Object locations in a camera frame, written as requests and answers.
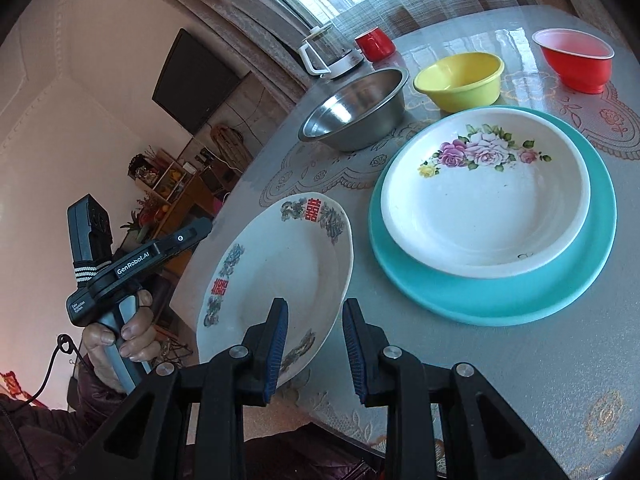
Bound black wall television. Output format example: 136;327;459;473
152;28;242;135

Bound red cup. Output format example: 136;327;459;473
355;28;397;62

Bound teal plate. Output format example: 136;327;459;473
368;106;617;327

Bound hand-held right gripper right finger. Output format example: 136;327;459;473
342;298;571;480

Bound person's left hand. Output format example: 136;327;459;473
80;290;164;394

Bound red plastic bowl white rim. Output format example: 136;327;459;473
531;28;615;95

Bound grey patterned curtain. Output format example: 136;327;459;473
165;0;321;96

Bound white plate pink floral print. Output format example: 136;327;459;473
380;108;592;279

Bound glass kettle white handle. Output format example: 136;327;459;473
298;24;366;80

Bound lace tablecloth gold flowers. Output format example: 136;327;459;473
170;2;640;480

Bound stainless steel bowl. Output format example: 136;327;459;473
298;67;410;152

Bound black cable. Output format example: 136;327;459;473
20;334;73;403

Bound person's left forearm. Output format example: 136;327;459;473
0;357;138;480

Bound yellow bowl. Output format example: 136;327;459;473
413;52;505;113

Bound wooden shelf cabinet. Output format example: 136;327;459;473
127;147;226;281

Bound white plate red character print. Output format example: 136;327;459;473
196;192;355;391

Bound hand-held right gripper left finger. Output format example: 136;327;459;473
70;298;291;480

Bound small wooden rack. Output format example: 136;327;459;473
210;124;247;162

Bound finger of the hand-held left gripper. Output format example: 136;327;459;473
151;216;214;262

